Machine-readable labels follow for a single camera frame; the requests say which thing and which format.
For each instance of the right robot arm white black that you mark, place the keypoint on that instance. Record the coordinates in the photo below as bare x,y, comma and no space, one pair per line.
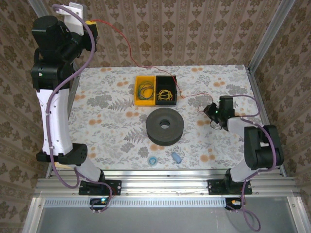
262,150

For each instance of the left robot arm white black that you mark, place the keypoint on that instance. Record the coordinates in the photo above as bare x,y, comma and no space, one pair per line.
56,121

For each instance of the black plastic bin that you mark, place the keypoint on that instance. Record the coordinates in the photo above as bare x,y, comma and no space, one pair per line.
165,103

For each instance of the light blue cylinder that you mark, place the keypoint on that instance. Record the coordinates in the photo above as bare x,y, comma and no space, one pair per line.
176,157

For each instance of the yellow plastic bin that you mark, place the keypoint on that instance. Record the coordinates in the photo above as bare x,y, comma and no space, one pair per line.
145,103

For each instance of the small blue tape roll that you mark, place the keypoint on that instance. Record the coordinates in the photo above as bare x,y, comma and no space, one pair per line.
152,161

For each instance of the black controller board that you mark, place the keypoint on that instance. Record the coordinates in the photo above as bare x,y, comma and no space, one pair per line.
233,202
99,201

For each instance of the grey metal lower panel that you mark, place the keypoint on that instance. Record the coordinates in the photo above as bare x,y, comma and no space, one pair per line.
158,221

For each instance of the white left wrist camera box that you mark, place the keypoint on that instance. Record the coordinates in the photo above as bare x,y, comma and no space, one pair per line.
73,17

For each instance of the aluminium frame post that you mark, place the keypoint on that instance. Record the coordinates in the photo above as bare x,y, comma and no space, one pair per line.
40,6
273,29

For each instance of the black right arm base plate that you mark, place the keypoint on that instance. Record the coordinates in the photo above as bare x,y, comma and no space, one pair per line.
215,188

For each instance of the aluminium mounting rail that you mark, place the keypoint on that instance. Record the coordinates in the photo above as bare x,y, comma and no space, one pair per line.
165,184

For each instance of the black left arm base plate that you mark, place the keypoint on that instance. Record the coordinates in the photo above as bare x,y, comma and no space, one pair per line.
114,188

